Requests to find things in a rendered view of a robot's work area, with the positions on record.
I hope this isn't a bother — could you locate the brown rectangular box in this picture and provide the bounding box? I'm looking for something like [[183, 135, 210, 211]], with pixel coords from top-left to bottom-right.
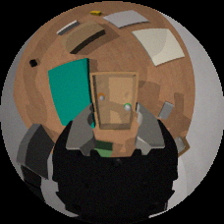
[[178, 137, 190, 157]]

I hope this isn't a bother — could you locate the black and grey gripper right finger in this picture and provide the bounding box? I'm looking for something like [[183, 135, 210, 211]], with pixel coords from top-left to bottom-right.
[[135, 102, 178, 181]]

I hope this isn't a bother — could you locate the tan rectangular box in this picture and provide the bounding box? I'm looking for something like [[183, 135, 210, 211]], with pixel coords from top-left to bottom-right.
[[60, 20, 106, 54]]

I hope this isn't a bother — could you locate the grey mug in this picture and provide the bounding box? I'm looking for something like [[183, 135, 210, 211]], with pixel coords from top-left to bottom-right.
[[174, 137, 186, 153]]

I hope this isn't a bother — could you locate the small yellow block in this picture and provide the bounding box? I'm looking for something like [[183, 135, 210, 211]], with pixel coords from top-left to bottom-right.
[[90, 11, 102, 16]]

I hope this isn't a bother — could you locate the wooden ball-in-hole puzzle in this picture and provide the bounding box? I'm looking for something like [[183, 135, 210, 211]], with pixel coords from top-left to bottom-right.
[[89, 71, 139, 131]]

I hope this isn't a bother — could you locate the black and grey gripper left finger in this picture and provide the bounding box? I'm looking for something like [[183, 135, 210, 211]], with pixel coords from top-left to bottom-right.
[[52, 103, 96, 183]]

